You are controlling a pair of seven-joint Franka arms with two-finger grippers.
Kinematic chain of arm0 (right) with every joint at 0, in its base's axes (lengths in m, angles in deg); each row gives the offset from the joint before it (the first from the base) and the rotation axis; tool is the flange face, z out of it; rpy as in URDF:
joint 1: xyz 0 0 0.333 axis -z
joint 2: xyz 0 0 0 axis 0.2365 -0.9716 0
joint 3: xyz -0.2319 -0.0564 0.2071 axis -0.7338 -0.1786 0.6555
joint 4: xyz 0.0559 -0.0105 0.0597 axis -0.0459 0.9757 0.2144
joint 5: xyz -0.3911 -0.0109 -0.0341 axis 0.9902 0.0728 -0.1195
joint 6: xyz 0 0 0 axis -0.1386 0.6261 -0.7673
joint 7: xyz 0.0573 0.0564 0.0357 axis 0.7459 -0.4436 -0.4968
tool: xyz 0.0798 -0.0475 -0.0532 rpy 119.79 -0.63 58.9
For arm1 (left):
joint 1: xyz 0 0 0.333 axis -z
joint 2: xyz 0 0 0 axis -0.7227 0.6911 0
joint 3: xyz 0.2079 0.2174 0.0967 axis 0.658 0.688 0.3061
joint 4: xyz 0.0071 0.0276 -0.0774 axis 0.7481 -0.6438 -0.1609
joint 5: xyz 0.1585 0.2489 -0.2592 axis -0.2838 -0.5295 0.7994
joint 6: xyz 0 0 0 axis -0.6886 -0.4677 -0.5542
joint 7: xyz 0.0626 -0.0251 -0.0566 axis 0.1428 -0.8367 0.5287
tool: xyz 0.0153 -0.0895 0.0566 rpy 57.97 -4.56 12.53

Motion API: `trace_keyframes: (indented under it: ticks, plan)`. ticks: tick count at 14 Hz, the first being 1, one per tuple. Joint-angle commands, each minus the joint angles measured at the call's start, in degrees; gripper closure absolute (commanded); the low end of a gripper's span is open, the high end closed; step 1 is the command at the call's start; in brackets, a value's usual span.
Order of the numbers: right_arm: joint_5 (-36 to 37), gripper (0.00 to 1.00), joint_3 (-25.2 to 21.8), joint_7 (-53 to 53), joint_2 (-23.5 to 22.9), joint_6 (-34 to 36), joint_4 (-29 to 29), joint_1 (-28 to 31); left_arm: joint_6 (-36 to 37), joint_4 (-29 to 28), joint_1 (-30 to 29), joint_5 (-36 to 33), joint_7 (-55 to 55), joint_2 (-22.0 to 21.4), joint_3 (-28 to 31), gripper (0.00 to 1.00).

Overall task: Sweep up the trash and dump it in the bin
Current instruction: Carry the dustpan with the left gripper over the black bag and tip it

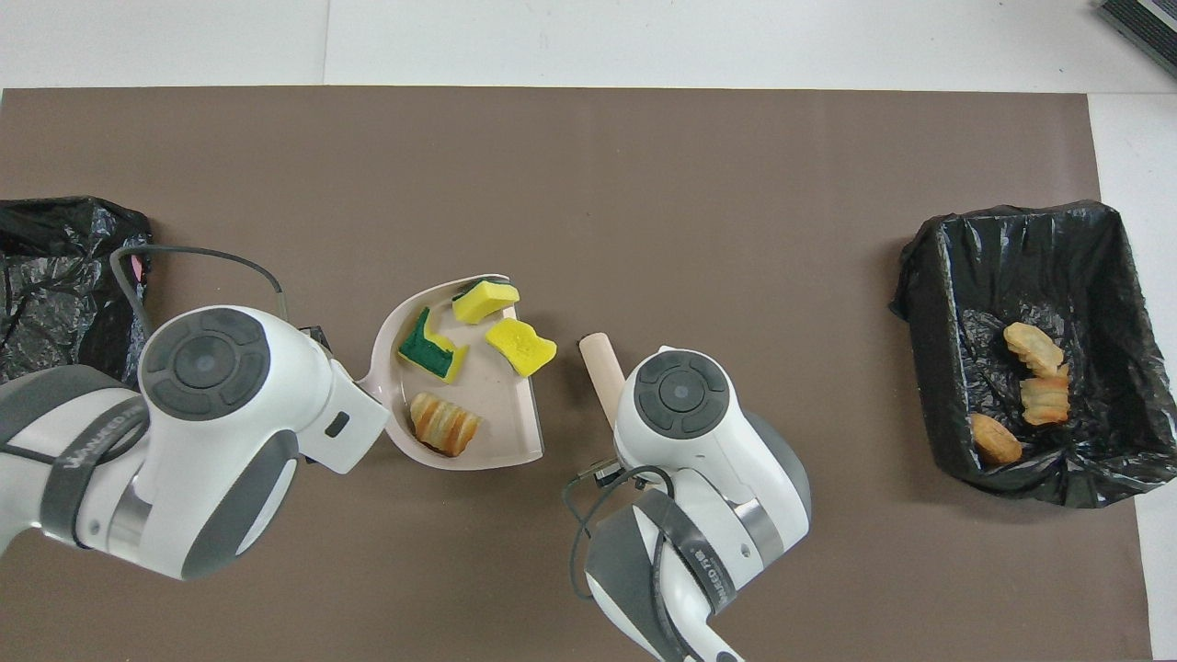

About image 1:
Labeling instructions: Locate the brown bread roll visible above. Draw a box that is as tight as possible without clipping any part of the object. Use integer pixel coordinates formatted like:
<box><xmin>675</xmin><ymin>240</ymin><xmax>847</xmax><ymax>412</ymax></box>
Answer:
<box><xmin>970</xmin><ymin>413</ymin><xmax>1024</xmax><ymax>466</ymax></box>

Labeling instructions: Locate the pale yellow bread piece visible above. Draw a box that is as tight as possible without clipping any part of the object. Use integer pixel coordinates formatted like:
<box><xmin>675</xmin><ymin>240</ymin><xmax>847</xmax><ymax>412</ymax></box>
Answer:
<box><xmin>1002</xmin><ymin>321</ymin><xmax>1065</xmax><ymax>378</ymax></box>

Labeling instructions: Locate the brown table mat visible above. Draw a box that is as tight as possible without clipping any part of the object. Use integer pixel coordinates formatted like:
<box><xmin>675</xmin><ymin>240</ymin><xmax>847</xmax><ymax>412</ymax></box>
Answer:
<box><xmin>0</xmin><ymin>87</ymin><xmax>1153</xmax><ymax>662</ymax></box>

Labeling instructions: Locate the striped croissant bread piece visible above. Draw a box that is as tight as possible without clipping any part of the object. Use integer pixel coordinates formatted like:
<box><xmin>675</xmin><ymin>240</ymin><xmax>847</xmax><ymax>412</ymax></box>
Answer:
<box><xmin>1019</xmin><ymin>368</ymin><xmax>1073</xmax><ymax>427</ymax></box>

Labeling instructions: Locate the bin with black bag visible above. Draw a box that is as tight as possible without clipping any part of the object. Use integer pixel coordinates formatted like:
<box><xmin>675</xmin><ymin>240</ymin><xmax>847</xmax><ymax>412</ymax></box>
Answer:
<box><xmin>0</xmin><ymin>196</ymin><xmax>154</xmax><ymax>387</ymax></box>
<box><xmin>888</xmin><ymin>200</ymin><xmax>1177</xmax><ymax>509</ymax></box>

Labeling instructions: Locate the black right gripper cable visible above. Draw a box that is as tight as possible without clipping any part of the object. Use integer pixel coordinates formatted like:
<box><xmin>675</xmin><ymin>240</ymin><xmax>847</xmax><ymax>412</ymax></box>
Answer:
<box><xmin>561</xmin><ymin>462</ymin><xmax>727</xmax><ymax>662</ymax></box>

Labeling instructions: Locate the pale bread chunk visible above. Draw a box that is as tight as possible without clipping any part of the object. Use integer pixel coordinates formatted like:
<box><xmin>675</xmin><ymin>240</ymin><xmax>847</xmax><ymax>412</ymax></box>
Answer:
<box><xmin>409</xmin><ymin>391</ymin><xmax>485</xmax><ymax>458</ymax></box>

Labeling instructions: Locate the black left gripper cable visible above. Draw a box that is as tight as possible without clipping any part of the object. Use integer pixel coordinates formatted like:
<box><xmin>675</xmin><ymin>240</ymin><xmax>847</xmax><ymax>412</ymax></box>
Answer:
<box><xmin>109</xmin><ymin>244</ymin><xmax>291</xmax><ymax>341</ymax></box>

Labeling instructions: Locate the dark grey slatted object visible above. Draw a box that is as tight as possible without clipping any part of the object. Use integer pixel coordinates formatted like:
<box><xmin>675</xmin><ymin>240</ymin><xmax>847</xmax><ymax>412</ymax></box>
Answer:
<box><xmin>1094</xmin><ymin>0</ymin><xmax>1177</xmax><ymax>76</ymax></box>

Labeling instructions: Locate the beige plastic dustpan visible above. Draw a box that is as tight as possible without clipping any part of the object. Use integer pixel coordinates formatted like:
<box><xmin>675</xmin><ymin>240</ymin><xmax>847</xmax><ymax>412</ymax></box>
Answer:
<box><xmin>354</xmin><ymin>273</ymin><xmax>545</xmax><ymax>472</ymax></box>

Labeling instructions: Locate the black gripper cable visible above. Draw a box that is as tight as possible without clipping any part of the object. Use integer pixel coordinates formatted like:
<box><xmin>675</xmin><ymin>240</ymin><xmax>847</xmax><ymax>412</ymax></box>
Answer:
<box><xmin>109</xmin><ymin>244</ymin><xmax>291</xmax><ymax>341</ymax></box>
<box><xmin>561</xmin><ymin>462</ymin><xmax>727</xmax><ymax>662</ymax></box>

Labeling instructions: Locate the beige hand brush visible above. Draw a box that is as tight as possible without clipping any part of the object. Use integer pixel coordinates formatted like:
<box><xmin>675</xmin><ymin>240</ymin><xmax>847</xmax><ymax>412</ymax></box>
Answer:
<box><xmin>577</xmin><ymin>332</ymin><xmax>628</xmax><ymax>431</ymax></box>

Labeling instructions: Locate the yellow sponge piece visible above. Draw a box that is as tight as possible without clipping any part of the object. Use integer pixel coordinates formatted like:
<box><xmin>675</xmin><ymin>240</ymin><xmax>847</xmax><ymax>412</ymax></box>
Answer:
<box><xmin>396</xmin><ymin>306</ymin><xmax>469</xmax><ymax>383</ymax></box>
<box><xmin>451</xmin><ymin>280</ymin><xmax>521</xmax><ymax>325</ymax></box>
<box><xmin>485</xmin><ymin>318</ymin><xmax>558</xmax><ymax>379</ymax></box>

